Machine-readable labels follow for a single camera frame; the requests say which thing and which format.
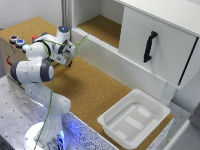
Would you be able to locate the blue button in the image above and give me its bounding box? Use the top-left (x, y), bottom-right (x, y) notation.
top-left (15, 38), bottom-right (26, 49)

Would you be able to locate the white plastic box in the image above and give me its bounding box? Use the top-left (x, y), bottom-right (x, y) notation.
top-left (96, 88), bottom-right (172, 150)

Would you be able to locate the black door handle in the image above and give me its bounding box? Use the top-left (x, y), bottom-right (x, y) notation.
top-left (142, 30), bottom-right (159, 64)

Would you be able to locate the green cable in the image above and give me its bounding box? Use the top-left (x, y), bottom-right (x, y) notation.
top-left (33, 35), bottom-right (89, 150)

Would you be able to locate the white sliding door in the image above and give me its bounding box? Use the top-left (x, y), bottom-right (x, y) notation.
top-left (117, 5), bottom-right (200, 86)

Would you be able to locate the pink block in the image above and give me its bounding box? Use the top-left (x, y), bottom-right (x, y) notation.
top-left (31, 34), bottom-right (39, 43)

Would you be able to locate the white cabinet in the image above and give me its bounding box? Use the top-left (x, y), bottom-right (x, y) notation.
top-left (70, 0), bottom-right (200, 108)

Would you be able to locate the red button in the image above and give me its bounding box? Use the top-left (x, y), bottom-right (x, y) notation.
top-left (9, 34), bottom-right (19, 45)

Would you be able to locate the wooden drawer box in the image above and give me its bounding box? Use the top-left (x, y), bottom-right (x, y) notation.
top-left (0, 15), bottom-right (74, 83)

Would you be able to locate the green button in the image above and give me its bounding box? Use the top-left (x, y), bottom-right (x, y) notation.
top-left (21, 43), bottom-right (32, 54)

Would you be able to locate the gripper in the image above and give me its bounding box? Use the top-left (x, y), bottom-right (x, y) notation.
top-left (53, 42), bottom-right (77, 66)

